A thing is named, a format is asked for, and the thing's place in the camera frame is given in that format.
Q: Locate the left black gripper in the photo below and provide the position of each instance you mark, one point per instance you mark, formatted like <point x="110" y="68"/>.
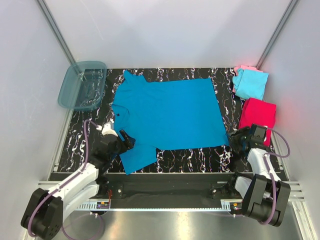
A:
<point x="129" y="142"/>

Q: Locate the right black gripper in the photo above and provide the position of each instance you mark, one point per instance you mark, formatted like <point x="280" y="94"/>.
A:
<point x="235" y="135"/>

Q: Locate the blue t shirt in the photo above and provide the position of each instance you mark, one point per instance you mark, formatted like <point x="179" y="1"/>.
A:
<point x="170" y="115"/>

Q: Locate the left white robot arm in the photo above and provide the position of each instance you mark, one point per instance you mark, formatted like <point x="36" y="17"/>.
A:
<point x="47" y="209"/>

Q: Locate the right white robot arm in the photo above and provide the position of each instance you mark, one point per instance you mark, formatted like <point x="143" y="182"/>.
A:
<point x="264" y="196"/>

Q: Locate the red folded shirt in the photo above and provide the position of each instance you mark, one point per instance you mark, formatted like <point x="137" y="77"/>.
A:
<point x="258" y="112"/>

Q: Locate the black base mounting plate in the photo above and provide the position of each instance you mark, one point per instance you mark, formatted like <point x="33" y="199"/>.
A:
<point x="171" y="189"/>

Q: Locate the light blue folded shirt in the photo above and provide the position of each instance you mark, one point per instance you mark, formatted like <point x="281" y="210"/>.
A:
<point x="250" y="84"/>

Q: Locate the pink folded shirt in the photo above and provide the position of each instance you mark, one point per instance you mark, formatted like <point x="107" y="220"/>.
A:
<point x="244" y="67"/>

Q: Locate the teal plastic bin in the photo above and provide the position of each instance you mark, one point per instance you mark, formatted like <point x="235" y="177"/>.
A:
<point x="83" y="86"/>

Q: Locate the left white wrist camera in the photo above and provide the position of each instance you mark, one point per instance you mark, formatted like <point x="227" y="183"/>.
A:
<point x="107" y="129"/>

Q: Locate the white slotted cable duct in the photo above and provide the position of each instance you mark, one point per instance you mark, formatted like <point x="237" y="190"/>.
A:
<point x="97" y="206"/>

